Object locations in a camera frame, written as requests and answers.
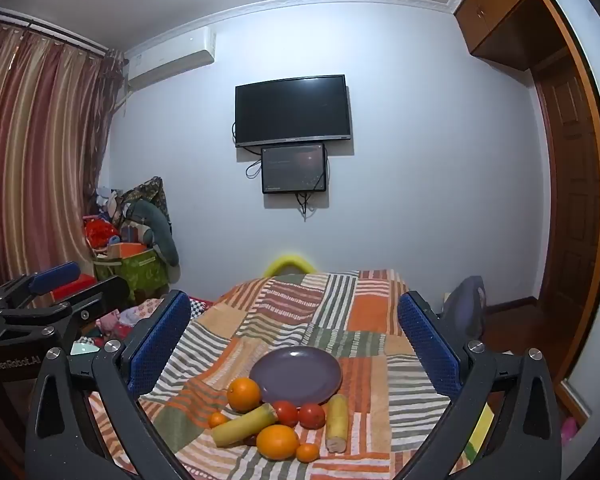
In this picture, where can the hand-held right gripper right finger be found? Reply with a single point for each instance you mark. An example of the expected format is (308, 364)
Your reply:
(427, 342)

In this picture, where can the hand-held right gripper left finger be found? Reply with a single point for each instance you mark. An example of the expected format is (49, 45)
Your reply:
(155, 342)

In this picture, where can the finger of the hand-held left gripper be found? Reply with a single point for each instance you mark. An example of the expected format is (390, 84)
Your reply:
(102, 292)
(55, 274)

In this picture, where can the small tangerine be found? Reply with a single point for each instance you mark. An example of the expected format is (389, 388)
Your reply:
(218, 420)
(307, 453)

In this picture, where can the large orange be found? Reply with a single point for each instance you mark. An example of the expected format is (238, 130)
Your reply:
(244, 394)
(277, 442)

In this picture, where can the long yellow banana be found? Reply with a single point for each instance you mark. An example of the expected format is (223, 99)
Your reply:
(240, 427)

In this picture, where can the purple plate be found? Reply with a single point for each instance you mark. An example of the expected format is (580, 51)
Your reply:
(295, 372)

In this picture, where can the red tomato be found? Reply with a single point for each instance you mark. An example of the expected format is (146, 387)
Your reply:
(312, 416)
(286, 414)

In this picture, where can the dark red grape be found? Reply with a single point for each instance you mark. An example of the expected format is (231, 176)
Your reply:
(251, 441)

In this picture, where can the red box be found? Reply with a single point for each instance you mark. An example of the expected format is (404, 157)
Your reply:
(82, 282)

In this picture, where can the pink toy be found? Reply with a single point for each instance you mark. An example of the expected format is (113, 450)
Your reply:
(115, 321)

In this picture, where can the green storage box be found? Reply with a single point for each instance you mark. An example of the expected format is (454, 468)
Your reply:
(140, 272)

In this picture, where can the orange box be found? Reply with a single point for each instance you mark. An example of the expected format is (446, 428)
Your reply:
(127, 250)

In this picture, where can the grey office chair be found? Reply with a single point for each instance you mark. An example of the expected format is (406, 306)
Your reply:
(467, 305)

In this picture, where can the red bag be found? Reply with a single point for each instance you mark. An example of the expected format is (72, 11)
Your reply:
(100, 232)

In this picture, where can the grey stuffed toy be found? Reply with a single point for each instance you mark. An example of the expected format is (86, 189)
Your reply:
(160, 230)

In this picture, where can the yellow cloth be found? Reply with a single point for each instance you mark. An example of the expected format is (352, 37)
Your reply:
(482, 430)

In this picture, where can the dark patterned bag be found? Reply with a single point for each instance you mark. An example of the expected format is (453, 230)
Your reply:
(150, 190)

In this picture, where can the striped patchwork blanket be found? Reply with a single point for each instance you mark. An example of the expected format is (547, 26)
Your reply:
(290, 310)

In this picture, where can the striped brown curtain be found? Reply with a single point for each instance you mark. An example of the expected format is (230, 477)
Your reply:
(30, 135)

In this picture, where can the yellow plastic object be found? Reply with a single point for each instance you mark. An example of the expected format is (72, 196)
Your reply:
(287, 259)

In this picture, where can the pink object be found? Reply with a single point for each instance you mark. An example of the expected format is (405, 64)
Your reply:
(569, 432)

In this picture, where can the brown wooden door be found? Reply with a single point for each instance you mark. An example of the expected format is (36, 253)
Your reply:
(570, 185)

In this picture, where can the white air conditioner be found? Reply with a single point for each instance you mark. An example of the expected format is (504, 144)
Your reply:
(170, 57)

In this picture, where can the wooden upper cabinet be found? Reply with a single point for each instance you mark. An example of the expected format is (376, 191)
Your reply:
(490, 10)

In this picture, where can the small black wall monitor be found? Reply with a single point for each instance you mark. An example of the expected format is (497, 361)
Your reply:
(293, 167)

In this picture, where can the curtain rail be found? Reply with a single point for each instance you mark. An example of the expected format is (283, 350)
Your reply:
(55, 32)

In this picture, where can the black wall television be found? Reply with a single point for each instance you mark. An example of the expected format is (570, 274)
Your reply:
(292, 110)

